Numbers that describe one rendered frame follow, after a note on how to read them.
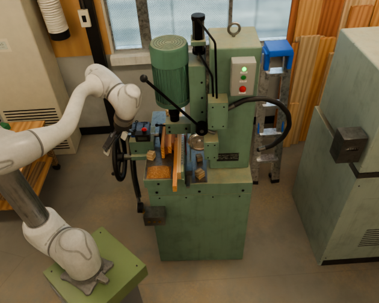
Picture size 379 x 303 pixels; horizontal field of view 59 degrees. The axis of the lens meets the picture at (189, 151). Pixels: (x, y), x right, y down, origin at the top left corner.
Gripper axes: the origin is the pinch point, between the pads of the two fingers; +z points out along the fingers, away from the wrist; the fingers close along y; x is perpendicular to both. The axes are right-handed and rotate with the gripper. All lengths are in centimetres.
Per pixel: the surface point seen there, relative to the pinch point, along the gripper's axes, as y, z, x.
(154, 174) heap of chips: 1.3, 1.1, -24.8
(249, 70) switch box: 29, -62, -34
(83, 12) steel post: 90, 20, 100
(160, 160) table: 12.6, 4.0, -22.2
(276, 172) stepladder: 112, 55, -93
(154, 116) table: 44.1, 13.8, 1.0
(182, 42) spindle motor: 29, -54, -2
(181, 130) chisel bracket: 26.7, -9.7, -21.4
